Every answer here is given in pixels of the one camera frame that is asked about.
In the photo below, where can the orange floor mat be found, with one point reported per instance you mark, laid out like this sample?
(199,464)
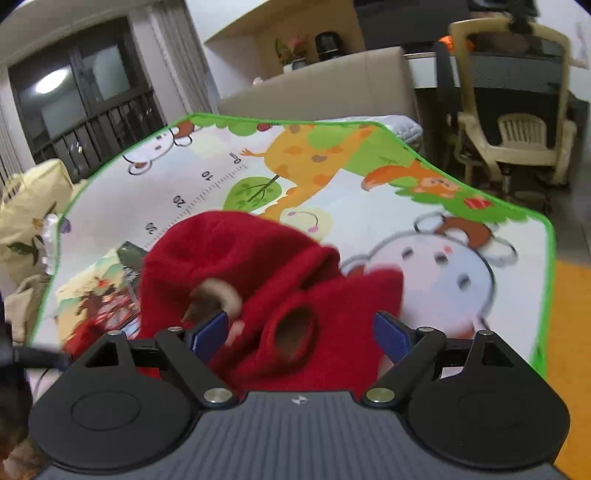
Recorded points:
(569,362)

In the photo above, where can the beige mesh office chair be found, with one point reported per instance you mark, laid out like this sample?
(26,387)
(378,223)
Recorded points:
(504,83)

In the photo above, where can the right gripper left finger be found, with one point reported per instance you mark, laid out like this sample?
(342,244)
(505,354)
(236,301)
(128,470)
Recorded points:
(189,350)

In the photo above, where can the black monitor screen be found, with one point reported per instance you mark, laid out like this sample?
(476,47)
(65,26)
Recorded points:
(413,25)

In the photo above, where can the potted plant with red leaves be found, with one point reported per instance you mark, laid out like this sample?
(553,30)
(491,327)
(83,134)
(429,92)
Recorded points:
(292,54)

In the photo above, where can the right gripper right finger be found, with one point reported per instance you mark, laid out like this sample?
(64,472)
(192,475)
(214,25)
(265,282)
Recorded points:
(413,353)

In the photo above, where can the black kettle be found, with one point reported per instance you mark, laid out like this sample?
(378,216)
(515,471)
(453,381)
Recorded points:
(328,45)

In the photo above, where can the yellow floral bag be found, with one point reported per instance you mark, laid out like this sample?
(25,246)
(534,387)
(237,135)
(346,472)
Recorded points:
(25,202)

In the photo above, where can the colourful cartoon play mat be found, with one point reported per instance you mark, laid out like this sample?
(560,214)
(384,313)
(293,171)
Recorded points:
(350,184)

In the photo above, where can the red illustrated picture book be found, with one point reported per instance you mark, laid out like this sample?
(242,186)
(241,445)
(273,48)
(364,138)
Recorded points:
(104,295)

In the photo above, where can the red fleece garment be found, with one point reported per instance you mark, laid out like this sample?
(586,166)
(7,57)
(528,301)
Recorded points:
(296,322)

